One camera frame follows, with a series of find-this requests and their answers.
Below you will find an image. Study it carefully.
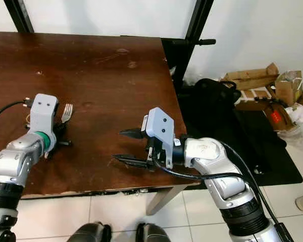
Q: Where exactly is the brown paper bag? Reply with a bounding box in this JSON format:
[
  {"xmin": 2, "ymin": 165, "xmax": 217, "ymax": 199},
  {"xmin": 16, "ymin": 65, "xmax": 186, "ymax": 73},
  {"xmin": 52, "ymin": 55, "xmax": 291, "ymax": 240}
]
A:
[{"xmin": 275, "ymin": 71, "xmax": 303, "ymax": 106}]

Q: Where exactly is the black floor mat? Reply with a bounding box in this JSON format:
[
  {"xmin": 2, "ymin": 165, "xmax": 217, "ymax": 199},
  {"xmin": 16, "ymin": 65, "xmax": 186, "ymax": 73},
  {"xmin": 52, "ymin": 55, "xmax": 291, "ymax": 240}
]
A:
[{"xmin": 235, "ymin": 108, "xmax": 303, "ymax": 187}]

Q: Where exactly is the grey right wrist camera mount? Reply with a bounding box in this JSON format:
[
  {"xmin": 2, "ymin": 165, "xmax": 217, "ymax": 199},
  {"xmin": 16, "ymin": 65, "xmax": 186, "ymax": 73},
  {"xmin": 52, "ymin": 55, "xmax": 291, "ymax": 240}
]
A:
[{"xmin": 144, "ymin": 107, "xmax": 175, "ymax": 169}]

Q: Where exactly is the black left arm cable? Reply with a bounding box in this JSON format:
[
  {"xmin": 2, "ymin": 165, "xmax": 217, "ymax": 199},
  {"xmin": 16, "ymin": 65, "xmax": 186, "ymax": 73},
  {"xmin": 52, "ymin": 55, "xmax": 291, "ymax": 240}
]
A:
[{"xmin": 0, "ymin": 100, "xmax": 32, "ymax": 126}]

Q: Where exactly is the box with red label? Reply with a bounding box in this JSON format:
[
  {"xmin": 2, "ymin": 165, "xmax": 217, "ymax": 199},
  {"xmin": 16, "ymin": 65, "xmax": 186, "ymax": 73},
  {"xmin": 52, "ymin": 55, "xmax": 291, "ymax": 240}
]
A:
[{"xmin": 255, "ymin": 98, "xmax": 298, "ymax": 134}]

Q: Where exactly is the robot left leg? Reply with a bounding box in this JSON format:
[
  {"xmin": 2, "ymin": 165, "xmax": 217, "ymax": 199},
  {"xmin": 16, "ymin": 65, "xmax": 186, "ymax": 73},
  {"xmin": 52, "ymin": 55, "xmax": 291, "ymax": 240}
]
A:
[{"xmin": 66, "ymin": 222, "xmax": 112, "ymax": 242}]

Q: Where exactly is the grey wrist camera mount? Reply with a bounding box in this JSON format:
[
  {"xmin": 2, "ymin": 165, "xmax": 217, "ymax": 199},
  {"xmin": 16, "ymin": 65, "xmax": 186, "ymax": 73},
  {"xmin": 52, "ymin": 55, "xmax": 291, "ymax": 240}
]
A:
[
  {"xmin": 144, "ymin": 107, "xmax": 175, "ymax": 169},
  {"xmin": 29, "ymin": 93, "xmax": 59, "ymax": 137}
]

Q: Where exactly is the silver metal fork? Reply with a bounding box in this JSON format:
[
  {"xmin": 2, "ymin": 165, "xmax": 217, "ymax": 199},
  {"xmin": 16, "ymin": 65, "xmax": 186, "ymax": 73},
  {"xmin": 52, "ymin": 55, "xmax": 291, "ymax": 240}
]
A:
[{"xmin": 61, "ymin": 104, "xmax": 74, "ymax": 124}]

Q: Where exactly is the black metal frame post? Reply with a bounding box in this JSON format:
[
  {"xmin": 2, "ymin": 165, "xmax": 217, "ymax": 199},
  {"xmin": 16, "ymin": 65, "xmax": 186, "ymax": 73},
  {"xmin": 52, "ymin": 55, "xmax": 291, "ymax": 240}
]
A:
[
  {"xmin": 4, "ymin": 0, "xmax": 33, "ymax": 32},
  {"xmin": 164, "ymin": 0, "xmax": 217, "ymax": 91}
]

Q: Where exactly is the black backpack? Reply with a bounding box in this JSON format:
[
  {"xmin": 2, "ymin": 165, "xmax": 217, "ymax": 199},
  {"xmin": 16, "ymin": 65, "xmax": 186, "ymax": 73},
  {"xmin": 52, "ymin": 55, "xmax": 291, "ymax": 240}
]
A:
[{"xmin": 179, "ymin": 78, "xmax": 243, "ymax": 152}]

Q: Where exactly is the robot right leg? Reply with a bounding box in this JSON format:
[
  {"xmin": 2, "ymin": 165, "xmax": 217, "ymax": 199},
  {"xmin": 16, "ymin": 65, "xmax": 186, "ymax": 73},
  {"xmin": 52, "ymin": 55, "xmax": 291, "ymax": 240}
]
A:
[{"xmin": 135, "ymin": 222, "xmax": 172, "ymax": 242}]

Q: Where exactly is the robot leg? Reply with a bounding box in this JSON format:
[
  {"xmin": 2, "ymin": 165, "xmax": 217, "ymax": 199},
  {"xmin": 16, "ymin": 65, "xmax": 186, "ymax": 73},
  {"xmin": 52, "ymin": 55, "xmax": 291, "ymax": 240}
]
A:
[
  {"xmin": 135, "ymin": 222, "xmax": 172, "ymax": 242},
  {"xmin": 66, "ymin": 222, "xmax": 112, "ymax": 242}
]

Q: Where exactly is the pale angled table leg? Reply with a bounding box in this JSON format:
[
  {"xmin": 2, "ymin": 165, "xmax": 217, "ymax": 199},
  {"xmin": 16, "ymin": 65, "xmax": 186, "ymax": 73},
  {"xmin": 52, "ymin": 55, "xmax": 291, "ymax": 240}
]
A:
[{"xmin": 145, "ymin": 184, "xmax": 195, "ymax": 216}]

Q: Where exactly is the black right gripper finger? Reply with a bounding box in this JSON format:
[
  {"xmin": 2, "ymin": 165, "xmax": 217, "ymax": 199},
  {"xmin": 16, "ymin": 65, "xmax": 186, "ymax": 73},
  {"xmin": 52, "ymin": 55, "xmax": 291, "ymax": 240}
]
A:
[
  {"xmin": 119, "ymin": 128, "xmax": 147, "ymax": 140},
  {"xmin": 113, "ymin": 153, "xmax": 149, "ymax": 168}
]

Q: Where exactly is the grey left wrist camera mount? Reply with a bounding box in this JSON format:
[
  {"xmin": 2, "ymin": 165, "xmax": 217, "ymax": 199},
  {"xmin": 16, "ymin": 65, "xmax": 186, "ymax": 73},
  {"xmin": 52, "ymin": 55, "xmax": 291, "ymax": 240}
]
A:
[{"xmin": 29, "ymin": 93, "xmax": 59, "ymax": 137}]

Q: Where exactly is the open flat cardboard box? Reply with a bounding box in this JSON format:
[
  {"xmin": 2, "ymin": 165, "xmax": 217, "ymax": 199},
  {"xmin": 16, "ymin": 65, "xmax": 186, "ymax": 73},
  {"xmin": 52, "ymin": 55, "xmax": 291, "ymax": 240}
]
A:
[{"xmin": 221, "ymin": 63, "xmax": 280, "ymax": 90}]

